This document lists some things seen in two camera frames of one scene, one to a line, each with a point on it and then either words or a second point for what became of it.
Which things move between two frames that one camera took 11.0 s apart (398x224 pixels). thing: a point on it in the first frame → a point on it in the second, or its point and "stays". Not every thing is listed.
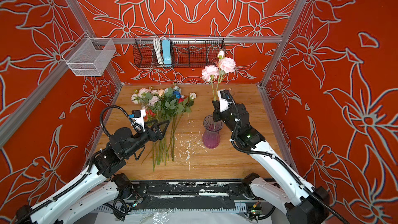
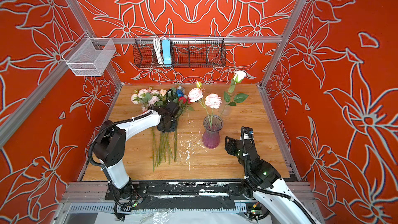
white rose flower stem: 187,103 → 231,99
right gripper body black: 227,117 → 234,149
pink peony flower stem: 214,73 → 212,101
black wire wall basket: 186,51 stays
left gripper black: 158,135 → 172,129
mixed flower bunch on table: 168,104 stays
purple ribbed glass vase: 211,137 stays
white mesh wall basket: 89,56 stays
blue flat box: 166,52 stays
